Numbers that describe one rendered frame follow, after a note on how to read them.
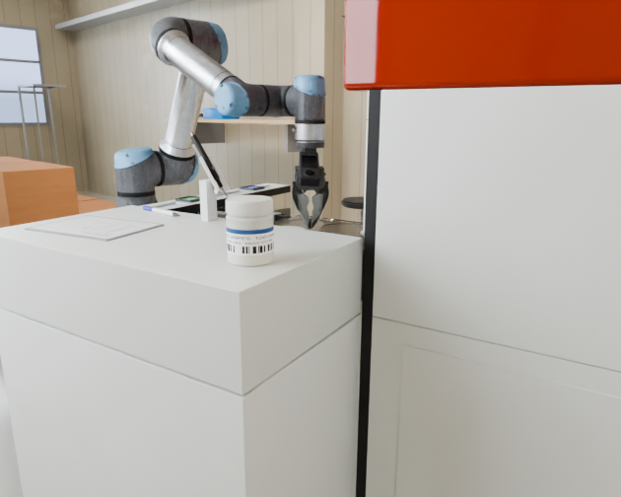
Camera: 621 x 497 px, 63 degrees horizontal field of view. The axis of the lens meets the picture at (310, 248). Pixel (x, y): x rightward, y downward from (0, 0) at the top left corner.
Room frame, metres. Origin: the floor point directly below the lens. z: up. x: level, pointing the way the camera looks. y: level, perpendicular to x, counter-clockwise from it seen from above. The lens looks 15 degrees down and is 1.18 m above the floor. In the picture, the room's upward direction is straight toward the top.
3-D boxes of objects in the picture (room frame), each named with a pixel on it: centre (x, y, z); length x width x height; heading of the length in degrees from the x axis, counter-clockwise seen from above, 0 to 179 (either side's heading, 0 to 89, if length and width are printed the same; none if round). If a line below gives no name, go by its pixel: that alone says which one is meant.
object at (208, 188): (1.04, 0.20, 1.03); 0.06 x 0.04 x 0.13; 58
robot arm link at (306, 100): (1.27, 0.01, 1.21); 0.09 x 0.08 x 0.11; 45
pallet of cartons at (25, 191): (3.85, 2.04, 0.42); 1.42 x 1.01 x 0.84; 43
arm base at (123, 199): (1.63, 0.56, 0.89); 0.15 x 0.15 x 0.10
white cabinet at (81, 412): (1.18, 0.11, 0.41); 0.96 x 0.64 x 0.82; 148
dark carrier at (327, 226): (1.19, -0.02, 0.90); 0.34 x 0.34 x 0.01; 58
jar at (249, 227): (0.74, 0.09, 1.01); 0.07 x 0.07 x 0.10
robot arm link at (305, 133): (1.26, 0.01, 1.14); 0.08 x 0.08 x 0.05
